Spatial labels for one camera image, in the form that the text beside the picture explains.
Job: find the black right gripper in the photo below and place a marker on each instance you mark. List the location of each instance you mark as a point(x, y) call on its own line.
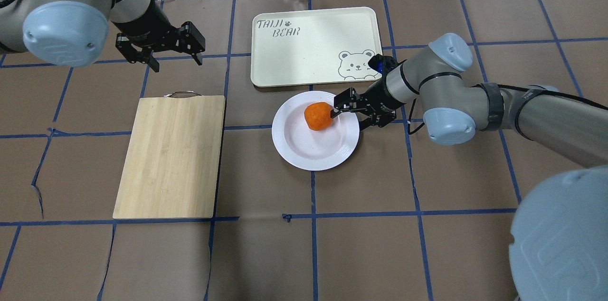
point(379, 100)

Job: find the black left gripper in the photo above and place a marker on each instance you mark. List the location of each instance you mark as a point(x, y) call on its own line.
point(145, 25)

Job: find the orange fruit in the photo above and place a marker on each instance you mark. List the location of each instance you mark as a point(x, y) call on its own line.
point(318, 116)

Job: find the white round plate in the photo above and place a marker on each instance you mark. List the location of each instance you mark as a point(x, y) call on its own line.
point(308, 149)

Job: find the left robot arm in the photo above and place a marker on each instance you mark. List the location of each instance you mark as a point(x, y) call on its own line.
point(73, 32)

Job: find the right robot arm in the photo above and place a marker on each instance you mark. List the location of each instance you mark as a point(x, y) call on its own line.
point(559, 252)

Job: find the cream bear tray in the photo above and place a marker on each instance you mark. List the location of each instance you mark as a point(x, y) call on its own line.
point(324, 46)

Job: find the bamboo cutting board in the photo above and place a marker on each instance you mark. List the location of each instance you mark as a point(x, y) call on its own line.
point(172, 162)

